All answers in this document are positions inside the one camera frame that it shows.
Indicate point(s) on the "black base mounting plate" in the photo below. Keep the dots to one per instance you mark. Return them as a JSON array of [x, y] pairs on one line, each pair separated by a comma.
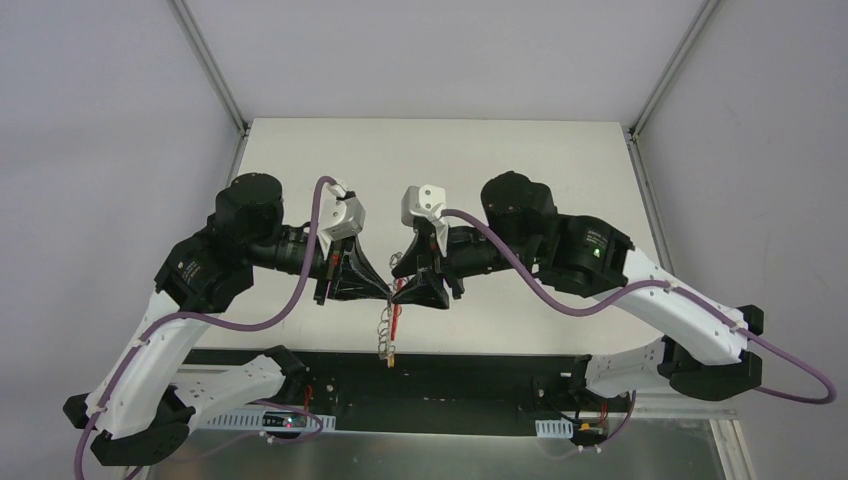
[[486, 395]]

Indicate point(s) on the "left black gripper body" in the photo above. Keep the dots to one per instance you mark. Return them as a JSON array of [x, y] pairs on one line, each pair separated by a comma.
[[324, 270]]

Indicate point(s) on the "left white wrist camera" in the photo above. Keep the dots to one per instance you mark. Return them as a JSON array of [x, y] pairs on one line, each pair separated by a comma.
[[341, 217]]

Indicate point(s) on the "white cable duct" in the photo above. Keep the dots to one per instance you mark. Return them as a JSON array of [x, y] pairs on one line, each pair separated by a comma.
[[270, 420], [557, 429]]

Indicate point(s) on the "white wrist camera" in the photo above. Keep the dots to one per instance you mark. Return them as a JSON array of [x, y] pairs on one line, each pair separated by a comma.
[[341, 217], [427, 202]]

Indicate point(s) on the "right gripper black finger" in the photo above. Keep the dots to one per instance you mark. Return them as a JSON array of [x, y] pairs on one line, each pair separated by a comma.
[[407, 265], [425, 290]]

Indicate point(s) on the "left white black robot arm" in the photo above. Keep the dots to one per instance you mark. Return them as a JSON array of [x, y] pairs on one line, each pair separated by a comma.
[[138, 416]]

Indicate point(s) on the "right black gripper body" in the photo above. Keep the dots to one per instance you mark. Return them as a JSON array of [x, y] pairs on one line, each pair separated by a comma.
[[440, 266]]

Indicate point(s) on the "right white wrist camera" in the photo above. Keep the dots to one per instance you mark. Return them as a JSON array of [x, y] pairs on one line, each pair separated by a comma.
[[427, 202]]

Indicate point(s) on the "left white cable duct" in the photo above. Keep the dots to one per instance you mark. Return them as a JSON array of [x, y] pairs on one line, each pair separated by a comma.
[[270, 420]]

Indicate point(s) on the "right white cable duct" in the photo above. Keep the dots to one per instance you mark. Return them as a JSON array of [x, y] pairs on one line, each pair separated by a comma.
[[557, 429]]

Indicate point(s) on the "left metal frame post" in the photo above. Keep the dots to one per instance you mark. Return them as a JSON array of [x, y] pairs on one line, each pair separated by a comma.
[[209, 66]]

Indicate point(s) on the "red keyring holder with rings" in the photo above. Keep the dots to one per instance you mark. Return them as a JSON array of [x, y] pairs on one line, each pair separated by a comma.
[[387, 326]]

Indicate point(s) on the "right metal frame post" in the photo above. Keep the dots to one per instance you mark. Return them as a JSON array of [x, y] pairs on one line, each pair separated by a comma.
[[685, 47]]

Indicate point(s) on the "metal frame post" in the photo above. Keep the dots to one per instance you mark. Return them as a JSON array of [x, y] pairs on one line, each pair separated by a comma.
[[209, 66], [685, 47]]

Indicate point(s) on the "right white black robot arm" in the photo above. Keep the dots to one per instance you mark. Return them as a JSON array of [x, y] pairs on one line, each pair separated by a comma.
[[702, 351]]

